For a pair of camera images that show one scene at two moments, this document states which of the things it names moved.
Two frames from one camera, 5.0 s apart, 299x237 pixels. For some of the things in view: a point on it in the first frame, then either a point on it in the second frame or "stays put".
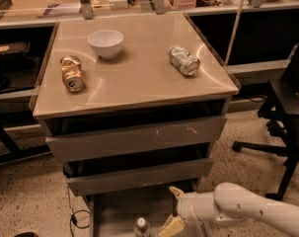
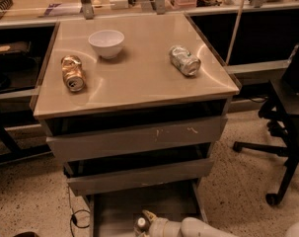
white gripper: (184, 206) to (159, 228)
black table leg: (15, 154) stays put
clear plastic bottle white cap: (141, 227) stays put
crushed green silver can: (182, 60) stays put
